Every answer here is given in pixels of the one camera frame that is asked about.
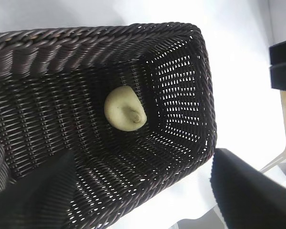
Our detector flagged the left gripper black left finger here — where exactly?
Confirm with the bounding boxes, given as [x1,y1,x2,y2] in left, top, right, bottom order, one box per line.
[0,150,77,229]

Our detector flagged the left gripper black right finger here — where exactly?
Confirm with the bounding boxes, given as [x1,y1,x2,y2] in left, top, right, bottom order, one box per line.
[210,147,286,229]

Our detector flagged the dark brown woven basket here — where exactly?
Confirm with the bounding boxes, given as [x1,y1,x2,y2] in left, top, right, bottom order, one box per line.
[0,22,217,229]

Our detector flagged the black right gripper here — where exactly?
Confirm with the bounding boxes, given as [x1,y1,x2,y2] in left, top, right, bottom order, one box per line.
[268,41,286,91]

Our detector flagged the pale yellow egg yolk pastry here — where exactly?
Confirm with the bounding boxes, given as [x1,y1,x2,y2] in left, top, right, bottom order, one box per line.
[103,86,147,132]

